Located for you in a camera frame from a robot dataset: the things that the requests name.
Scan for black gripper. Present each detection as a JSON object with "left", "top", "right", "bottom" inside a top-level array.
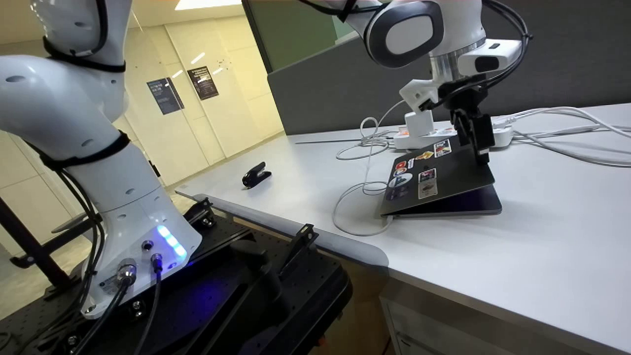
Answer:
[{"left": 437, "top": 75, "right": 494, "bottom": 166}]

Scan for silver laptop with stickers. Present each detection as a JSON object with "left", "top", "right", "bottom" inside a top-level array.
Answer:
[{"left": 380, "top": 138, "right": 502, "bottom": 215}]

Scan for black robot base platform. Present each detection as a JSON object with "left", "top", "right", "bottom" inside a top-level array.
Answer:
[{"left": 1, "top": 199, "right": 352, "bottom": 355}]

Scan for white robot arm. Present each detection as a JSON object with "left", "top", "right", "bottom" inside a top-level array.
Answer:
[{"left": 0, "top": 0, "right": 491, "bottom": 320}]

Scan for white power strip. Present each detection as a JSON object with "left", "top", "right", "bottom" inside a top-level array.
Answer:
[{"left": 388, "top": 126, "right": 514, "bottom": 150}]

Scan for white charger plug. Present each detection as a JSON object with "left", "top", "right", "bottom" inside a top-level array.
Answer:
[{"left": 404, "top": 111, "right": 433, "bottom": 138}]

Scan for grey desk divider panel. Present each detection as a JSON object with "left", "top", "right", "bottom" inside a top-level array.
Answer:
[{"left": 268, "top": 0, "right": 631, "bottom": 134}]

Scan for black stapler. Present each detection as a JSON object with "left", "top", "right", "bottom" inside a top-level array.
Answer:
[{"left": 242, "top": 162, "right": 270, "bottom": 189}]

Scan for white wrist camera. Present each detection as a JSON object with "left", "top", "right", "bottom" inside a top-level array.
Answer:
[{"left": 457, "top": 40, "right": 520, "bottom": 77}]

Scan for white cables on desk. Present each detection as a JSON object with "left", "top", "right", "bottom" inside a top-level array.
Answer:
[{"left": 491, "top": 105, "right": 631, "bottom": 170}]

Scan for white coiled cable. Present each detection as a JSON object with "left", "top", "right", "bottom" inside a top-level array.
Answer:
[{"left": 335, "top": 117, "right": 396, "bottom": 162}]

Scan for white laptop charging cable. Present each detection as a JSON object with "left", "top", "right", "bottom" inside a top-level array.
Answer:
[{"left": 329, "top": 180, "right": 396, "bottom": 239}]

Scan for dark wall poster right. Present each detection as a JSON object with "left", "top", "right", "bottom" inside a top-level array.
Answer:
[{"left": 187, "top": 67, "right": 218, "bottom": 101}]

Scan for dark wall poster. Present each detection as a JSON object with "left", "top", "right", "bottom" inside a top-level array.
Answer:
[
  {"left": 147, "top": 77, "right": 183, "bottom": 115},
  {"left": 187, "top": 67, "right": 218, "bottom": 101}
]

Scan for dark wall poster left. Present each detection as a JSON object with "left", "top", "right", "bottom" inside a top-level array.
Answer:
[{"left": 147, "top": 77, "right": 183, "bottom": 115}]

